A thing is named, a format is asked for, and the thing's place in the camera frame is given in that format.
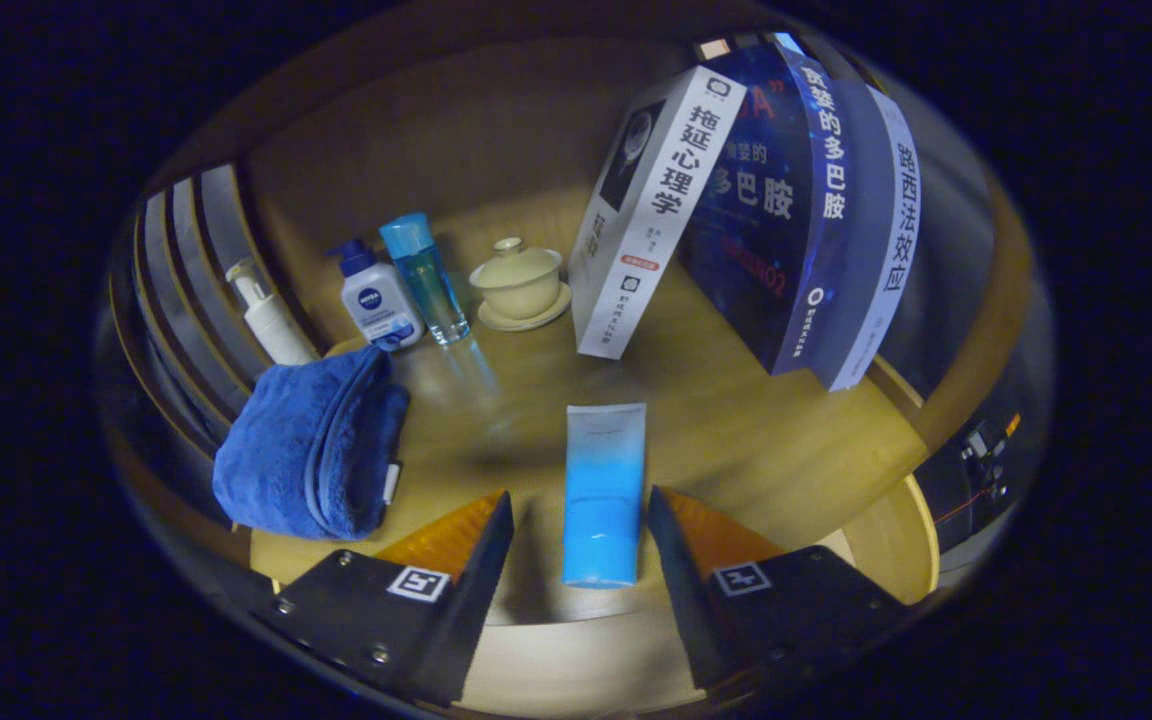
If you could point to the wooden cabinet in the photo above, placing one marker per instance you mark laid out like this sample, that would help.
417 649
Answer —
456 130

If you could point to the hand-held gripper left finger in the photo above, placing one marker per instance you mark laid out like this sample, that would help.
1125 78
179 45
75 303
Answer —
466 610

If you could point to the dark blue book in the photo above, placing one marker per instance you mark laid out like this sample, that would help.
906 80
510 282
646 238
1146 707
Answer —
766 220

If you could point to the white bottle with blue cap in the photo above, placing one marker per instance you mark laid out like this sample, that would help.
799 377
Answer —
376 305

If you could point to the blue squeeze tube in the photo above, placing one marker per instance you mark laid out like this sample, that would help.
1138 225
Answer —
604 500

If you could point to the folded blue towel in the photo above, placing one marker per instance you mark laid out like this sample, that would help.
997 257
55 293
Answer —
306 450

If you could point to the wooden countertop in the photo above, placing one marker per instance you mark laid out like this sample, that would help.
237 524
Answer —
716 430

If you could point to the white book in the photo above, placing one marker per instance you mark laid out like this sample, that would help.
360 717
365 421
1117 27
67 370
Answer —
651 220

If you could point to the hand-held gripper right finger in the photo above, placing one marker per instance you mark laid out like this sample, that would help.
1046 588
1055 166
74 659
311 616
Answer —
691 610

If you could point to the black device with orange tip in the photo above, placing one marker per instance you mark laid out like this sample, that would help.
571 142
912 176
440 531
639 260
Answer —
981 450

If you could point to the pale blue book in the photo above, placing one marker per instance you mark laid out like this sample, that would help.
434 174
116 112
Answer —
886 240

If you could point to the beige lidded teacup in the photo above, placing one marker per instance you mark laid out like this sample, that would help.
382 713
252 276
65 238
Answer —
521 285

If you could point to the clear blue bottle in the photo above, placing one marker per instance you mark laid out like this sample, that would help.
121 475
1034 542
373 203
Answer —
428 280

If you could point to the white pump bottle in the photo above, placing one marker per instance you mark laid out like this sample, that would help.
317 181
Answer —
274 325

